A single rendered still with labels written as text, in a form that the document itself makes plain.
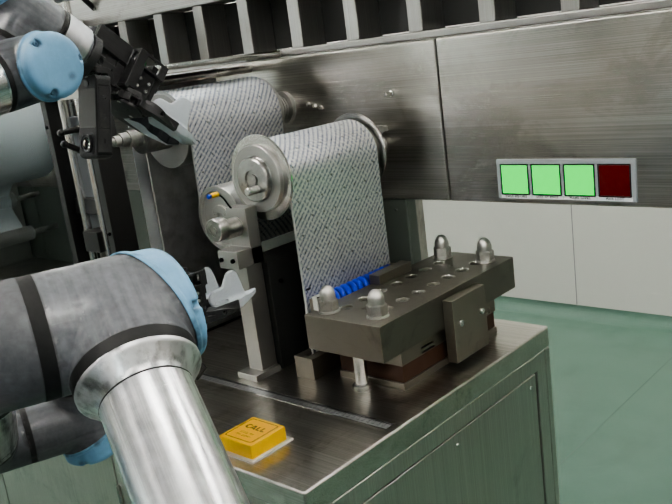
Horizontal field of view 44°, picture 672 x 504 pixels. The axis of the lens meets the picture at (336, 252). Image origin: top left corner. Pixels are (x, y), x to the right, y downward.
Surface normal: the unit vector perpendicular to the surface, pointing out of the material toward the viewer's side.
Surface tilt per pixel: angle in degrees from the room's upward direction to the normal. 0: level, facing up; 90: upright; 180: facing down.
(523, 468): 90
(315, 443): 0
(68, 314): 66
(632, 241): 90
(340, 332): 90
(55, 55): 90
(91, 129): 79
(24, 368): 98
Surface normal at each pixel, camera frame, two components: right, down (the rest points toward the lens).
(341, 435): -0.13, -0.96
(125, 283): 0.23, -0.67
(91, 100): -0.66, 0.07
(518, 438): 0.74, 0.07
